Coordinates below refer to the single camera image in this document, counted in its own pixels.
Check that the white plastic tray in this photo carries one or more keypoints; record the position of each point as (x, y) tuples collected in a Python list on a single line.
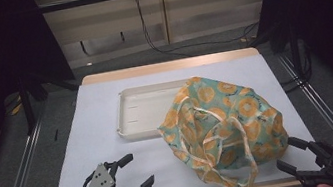
[(143, 110)]

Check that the orange-print teal fabric bag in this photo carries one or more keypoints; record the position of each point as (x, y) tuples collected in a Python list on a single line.
[(226, 121)]

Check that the white table mat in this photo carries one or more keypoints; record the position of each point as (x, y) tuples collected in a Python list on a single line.
[(96, 152)]

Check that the black metal stand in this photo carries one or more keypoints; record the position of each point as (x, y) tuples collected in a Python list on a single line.
[(26, 105)]

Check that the yellow floor object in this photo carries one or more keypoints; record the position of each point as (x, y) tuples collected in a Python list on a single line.
[(16, 108)]

